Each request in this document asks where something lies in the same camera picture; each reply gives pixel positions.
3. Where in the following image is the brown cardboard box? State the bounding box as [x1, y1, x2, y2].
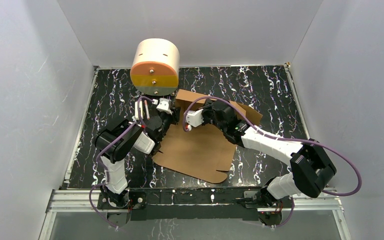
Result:
[152, 88, 264, 184]

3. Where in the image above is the round white drawer cabinet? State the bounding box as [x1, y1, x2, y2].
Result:
[130, 38, 180, 96]

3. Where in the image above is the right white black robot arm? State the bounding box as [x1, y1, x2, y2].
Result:
[202, 99, 337, 207]

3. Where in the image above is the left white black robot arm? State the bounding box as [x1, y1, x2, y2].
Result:
[94, 107, 181, 208]

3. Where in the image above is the white pink marker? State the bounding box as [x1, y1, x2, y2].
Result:
[144, 100, 150, 120]

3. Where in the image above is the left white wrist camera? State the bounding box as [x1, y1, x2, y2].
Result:
[152, 98, 173, 115]

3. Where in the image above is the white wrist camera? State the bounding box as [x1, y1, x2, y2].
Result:
[152, 98, 173, 115]
[185, 109, 204, 132]

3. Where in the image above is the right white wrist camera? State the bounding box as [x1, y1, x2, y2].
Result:
[185, 109, 204, 132]

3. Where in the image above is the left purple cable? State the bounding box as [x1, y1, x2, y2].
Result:
[88, 96, 156, 229]

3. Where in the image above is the purple cable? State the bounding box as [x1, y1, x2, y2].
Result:
[88, 96, 156, 229]
[182, 96, 363, 229]

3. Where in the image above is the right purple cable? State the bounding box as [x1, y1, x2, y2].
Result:
[182, 96, 363, 229]

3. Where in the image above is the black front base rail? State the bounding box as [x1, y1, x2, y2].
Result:
[47, 187, 345, 222]

